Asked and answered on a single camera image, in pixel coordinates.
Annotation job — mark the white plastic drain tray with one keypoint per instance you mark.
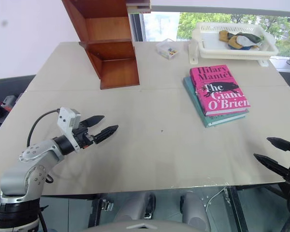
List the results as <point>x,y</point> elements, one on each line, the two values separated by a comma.
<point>193,53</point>

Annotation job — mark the dark green cloth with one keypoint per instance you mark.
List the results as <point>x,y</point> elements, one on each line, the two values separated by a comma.
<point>250,37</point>

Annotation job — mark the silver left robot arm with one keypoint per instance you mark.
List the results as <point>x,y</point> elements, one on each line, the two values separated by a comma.
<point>36,154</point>

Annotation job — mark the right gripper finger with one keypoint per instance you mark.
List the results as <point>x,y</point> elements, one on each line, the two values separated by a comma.
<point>284,145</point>
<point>273,164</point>

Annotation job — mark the white cloth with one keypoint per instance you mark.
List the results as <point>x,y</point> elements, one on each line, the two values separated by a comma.
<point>244,41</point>

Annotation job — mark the black table frame leg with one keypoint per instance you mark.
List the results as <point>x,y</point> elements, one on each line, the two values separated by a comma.
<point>236,210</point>

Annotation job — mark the teal hardcover book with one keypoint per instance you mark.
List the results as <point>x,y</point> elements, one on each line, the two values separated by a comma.
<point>207,118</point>

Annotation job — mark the grey robot torso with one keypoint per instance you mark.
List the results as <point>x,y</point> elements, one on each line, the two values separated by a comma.
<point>145,226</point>

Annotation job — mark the white plastic basket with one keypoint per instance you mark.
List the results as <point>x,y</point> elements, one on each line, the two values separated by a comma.
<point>207,41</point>

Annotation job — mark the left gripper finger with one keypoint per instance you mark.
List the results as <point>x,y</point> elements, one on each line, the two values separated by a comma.
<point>94,120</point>
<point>106,134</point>

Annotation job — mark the small clear plastic box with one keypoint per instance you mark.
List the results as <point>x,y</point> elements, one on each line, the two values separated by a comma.
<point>163,47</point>

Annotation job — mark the grey metal table bracket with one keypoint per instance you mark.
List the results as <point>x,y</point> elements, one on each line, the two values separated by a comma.
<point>107,205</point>

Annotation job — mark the grey rounded robot leg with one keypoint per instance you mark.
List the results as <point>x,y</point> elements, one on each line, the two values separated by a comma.
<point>135,205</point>
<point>194,207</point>

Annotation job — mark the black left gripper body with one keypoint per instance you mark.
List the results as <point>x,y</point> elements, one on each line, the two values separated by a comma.
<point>83,137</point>

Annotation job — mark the small colourful pieces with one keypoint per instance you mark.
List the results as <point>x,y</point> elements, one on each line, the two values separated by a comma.
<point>172,51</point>

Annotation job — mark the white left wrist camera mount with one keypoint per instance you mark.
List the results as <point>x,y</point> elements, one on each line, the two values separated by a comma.
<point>66,119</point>

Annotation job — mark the dark window frame post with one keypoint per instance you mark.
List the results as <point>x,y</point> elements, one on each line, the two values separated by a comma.
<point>136,26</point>

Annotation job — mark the brown wooden bookshelf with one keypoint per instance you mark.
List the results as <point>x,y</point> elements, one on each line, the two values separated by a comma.
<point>111,48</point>

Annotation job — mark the yellow cloth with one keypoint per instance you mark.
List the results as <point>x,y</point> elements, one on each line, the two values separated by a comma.
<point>224,36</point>

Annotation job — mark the blue cloth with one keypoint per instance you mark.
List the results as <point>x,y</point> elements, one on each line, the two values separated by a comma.
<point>250,47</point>

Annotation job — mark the pink hardcover book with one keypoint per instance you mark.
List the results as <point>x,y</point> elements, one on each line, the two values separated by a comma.
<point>220,89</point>

